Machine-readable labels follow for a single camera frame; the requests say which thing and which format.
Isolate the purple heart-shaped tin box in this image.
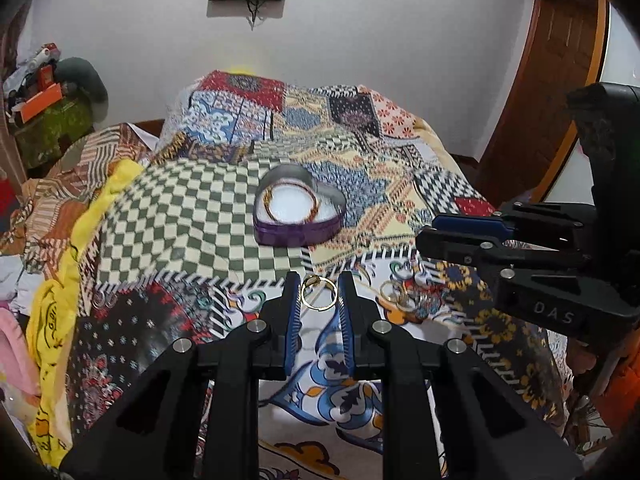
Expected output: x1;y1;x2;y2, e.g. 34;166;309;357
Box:
252;163;348;248

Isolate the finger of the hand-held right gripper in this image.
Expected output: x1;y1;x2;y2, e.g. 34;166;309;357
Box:
431;201;598;252
415;226;640;335

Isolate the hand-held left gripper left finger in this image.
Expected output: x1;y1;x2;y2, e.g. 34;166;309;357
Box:
60;272;302;480

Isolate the wooden door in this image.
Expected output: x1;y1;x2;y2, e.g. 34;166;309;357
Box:
474;0;610;206

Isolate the pink cloth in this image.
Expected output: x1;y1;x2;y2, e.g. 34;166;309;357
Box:
0;305;42;413

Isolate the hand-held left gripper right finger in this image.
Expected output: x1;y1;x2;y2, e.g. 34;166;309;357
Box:
337;271;585;480

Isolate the white toy gun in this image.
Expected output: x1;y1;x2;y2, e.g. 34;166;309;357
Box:
4;42;62;98

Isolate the orange box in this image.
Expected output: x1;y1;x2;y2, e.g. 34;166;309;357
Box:
19;82;67;124

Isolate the patchwork printed blanket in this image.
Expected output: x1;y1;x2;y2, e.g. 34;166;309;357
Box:
65;70;571;480

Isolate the yellow printed cloth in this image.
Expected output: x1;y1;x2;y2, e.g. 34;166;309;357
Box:
25;159;147;467

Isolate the red and gold bangle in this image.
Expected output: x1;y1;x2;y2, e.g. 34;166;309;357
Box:
262;184;322;224

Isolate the grey plush cushion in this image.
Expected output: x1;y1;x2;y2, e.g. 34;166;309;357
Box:
54;57;110;128

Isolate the brown striped cloth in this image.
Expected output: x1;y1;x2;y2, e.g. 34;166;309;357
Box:
11;122;153;266

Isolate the green patterned bag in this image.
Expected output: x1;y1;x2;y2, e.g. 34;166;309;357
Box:
12;94;97;170

